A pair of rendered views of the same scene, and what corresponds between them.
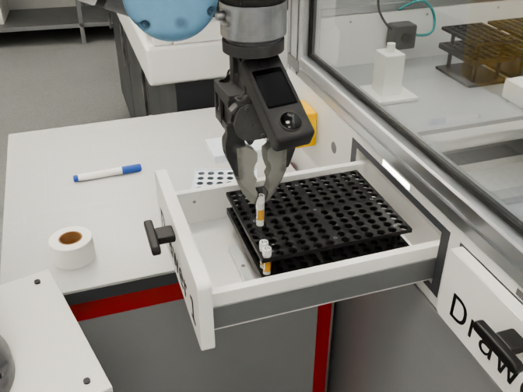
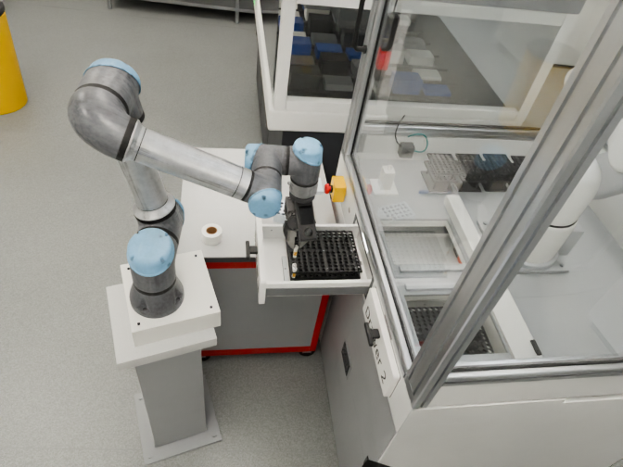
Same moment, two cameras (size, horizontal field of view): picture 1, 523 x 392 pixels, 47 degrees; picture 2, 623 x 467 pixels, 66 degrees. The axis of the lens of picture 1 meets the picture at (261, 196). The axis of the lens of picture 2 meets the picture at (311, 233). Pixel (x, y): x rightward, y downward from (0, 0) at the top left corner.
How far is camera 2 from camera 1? 0.72 m
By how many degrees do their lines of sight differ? 13
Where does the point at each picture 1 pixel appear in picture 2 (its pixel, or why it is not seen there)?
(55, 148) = not seen: hidden behind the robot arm
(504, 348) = (370, 335)
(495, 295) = (376, 314)
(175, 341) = (251, 284)
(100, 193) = (229, 201)
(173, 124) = not seen: hidden behind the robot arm
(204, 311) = (261, 290)
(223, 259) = (278, 262)
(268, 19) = (307, 192)
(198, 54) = (298, 118)
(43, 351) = (195, 290)
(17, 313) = (186, 269)
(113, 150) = not seen: hidden behind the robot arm
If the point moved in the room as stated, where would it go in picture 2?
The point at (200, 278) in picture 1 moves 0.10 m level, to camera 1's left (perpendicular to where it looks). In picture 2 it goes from (262, 278) to (229, 271)
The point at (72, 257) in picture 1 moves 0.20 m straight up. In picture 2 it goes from (211, 240) to (209, 196)
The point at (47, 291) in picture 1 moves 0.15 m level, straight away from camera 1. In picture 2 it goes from (199, 261) to (195, 227)
